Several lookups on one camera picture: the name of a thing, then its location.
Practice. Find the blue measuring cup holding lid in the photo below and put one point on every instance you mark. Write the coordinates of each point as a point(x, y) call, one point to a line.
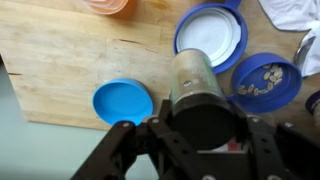
point(241, 40)

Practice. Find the blue measuring cup with peanuts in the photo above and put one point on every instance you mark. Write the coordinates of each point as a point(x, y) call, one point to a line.
point(286, 90)

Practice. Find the metal butter knife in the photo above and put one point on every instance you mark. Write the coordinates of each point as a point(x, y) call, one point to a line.
point(301, 50)

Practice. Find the peanut pile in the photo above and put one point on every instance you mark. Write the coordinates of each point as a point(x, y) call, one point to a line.
point(271, 78)

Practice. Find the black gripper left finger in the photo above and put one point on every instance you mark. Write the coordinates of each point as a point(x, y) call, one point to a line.
point(113, 150)

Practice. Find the spice bottle with black lid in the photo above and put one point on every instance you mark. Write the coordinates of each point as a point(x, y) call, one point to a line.
point(193, 76)

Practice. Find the white napkin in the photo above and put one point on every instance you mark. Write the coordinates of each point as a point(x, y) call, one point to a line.
point(293, 13)

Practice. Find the light blue cup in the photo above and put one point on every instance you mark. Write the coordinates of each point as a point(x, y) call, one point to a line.
point(122, 101)

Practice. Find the clear orange plastic cup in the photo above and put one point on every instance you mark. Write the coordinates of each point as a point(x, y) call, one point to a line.
point(108, 5)

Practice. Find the white round lid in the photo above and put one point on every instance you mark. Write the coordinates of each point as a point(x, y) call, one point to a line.
point(206, 33)

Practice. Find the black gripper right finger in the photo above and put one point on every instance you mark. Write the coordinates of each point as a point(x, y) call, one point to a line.
point(283, 153)

